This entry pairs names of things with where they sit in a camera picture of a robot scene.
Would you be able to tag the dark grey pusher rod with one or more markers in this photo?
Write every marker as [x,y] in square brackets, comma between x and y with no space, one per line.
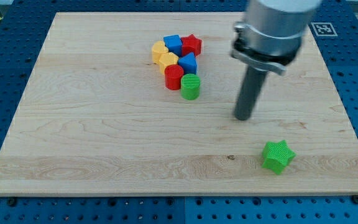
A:
[251,86]

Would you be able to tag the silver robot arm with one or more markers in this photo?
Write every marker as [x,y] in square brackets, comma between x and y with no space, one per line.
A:
[268,39]

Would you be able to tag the green cylinder block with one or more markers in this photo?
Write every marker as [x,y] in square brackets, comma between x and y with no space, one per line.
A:
[190,86]

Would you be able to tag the blue triangle block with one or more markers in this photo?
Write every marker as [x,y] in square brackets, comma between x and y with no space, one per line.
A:
[188,63]

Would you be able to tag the red star block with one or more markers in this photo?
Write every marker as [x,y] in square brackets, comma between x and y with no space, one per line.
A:
[191,44]

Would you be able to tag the green star block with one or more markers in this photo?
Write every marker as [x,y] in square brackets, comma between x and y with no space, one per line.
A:
[277,156]

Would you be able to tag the red cylinder block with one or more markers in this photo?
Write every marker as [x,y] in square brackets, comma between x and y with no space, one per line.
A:
[173,75]

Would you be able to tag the black white fiducial marker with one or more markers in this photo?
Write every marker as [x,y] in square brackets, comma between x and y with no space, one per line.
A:
[324,29]

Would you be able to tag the yellow hexagon block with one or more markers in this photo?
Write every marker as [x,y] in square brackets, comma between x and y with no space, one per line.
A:
[166,60]

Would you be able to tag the blue cube block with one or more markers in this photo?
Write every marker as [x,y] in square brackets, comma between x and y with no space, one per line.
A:
[174,44]

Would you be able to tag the yellow heart block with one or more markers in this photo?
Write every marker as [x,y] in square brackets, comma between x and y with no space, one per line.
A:
[158,49]

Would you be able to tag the wooden board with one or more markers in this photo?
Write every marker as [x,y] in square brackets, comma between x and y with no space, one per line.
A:
[96,119]

